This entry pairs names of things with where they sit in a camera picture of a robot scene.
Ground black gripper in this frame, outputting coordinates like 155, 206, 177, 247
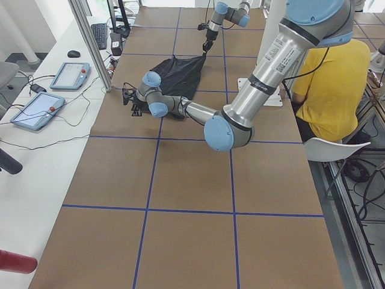
131, 102, 147, 117
202, 30, 218, 59

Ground black printed t-shirt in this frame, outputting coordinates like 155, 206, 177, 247
137, 55, 215, 123

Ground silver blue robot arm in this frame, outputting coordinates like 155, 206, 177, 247
197, 1, 253, 54
132, 1, 354, 152

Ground black power adapter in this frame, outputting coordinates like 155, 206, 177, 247
109, 33, 123, 56

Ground far blue teach pendant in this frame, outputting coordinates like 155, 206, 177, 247
49, 62, 90, 90

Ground blue teach pendant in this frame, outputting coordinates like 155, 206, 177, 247
49, 62, 90, 90
10, 92, 66, 131

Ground black computer mouse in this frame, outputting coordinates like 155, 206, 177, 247
67, 50, 81, 58

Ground black keyboard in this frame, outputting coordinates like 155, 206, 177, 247
90, 23, 107, 50

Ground brown paper table cover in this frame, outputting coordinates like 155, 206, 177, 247
30, 7, 343, 288

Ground near blue teach pendant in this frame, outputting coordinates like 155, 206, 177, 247
10, 92, 66, 131

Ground person in yellow shirt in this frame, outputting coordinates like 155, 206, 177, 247
292, 39, 371, 142

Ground white plastic chair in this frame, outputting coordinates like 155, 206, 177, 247
303, 137, 371, 162

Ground red cylinder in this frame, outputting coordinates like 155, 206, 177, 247
1, 250, 38, 274

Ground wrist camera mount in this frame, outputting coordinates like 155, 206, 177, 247
122, 87, 137, 105
197, 23, 209, 31

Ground aluminium frame post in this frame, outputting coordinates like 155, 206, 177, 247
68, 0, 112, 92

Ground black pendant cable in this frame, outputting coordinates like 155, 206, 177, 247
0, 75, 106, 151

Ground black cylinder handle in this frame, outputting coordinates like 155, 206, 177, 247
0, 149, 23, 175

